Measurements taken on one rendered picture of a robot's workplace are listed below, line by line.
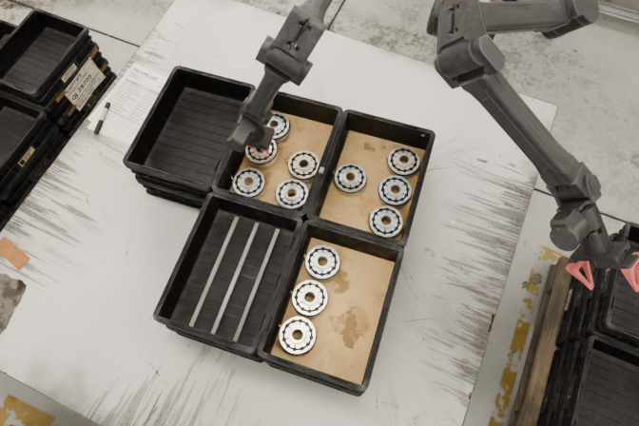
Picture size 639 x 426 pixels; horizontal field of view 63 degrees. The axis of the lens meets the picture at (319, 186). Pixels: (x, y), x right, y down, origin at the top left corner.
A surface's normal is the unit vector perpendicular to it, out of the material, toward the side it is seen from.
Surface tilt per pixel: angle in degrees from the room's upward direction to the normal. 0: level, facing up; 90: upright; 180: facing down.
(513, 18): 41
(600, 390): 0
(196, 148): 0
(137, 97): 0
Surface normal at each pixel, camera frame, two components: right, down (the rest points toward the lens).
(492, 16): 0.66, -0.09
